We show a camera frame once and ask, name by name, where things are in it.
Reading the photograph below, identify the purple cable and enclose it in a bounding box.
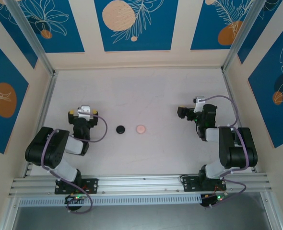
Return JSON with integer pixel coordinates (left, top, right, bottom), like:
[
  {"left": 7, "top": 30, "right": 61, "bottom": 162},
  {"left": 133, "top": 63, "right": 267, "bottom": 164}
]
[
  {"left": 203, "top": 95, "right": 250, "bottom": 209},
  {"left": 40, "top": 114, "right": 108, "bottom": 214}
]

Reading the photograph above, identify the grey slotted cable duct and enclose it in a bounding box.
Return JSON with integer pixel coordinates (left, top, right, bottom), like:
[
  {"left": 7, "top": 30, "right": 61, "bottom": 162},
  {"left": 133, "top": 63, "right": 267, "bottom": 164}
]
[{"left": 18, "top": 194, "right": 202, "bottom": 207}]

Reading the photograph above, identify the small circuit board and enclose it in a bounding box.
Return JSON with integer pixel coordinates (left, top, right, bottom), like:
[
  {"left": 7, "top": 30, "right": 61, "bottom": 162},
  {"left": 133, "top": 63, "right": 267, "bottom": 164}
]
[
  {"left": 200, "top": 193, "right": 229, "bottom": 208},
  {"left": 64, "top": 194, "right": 87, "bottom": 205}
]

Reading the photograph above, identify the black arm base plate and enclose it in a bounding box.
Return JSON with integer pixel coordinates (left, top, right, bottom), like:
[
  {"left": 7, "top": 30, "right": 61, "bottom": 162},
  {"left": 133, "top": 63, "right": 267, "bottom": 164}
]
[
  {"left": 181, "top": 175, "right": 227, "bottom": 193},
  {"left": 54, "top": 178, "right": 99, "bottom": 195}
]

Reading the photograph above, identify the aluminium frame post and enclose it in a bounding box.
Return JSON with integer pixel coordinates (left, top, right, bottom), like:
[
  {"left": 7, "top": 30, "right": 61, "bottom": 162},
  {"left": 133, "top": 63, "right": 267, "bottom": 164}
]
[
  {"left": 222, "top": 0, "right": 264, "bottom": 72},
  {"left": 5, "top": 0, "right": 56, "bottom": 75}
]

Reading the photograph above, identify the grey metal panel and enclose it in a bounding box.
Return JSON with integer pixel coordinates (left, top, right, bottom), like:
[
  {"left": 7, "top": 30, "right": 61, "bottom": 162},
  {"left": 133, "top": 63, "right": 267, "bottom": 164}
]
[{"left": 12, "top": 206, "right": 273, "bottom": 230}]

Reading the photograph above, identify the aluminium mounting rail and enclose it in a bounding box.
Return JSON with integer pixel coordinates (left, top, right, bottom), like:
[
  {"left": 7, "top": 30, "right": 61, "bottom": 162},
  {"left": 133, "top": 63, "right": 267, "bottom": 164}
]
[{"left": 8, "top": 172, "right": 273, "bottom": 197}]

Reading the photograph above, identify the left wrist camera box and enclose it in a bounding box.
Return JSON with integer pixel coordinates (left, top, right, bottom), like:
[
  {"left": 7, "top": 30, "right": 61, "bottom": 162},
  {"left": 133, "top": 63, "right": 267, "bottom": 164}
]
[{"left": 77, "top": 105, "right": 92, "bottom": 120}]

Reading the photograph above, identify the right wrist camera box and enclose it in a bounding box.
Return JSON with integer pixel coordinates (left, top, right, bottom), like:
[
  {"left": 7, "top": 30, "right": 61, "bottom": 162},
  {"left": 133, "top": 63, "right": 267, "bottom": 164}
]
[{"left": 192, "top": 95, "right": 206, "bottom": 113}]

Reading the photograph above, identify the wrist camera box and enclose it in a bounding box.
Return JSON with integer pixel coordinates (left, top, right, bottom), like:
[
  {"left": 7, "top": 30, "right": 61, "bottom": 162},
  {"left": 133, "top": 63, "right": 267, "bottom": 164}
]
[
  {"left": 192, "top": 95, "right": 206, "bottom": 113},
  {"left": 77, "top": 105, "right": 92, "bottom": 120}
]

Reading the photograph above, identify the aluminium frame leg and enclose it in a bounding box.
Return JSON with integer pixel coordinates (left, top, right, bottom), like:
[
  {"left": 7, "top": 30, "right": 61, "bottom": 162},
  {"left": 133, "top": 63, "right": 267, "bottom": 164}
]
[
  {"left": 0, "top": 196, "right": 21, "bottom": 230},
  {"left": 260, "top": 191, "right": 283, "bottom": 230}
]

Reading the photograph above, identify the aluminium table side rail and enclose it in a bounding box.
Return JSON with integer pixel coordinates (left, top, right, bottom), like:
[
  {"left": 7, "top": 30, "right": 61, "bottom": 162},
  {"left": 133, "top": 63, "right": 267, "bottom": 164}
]
[
  {"left": 222, "top": 68, "right": 258, "bottom": 173},
  {"left": 23, "top": 70, "right": 59, "bottom": 178}
]

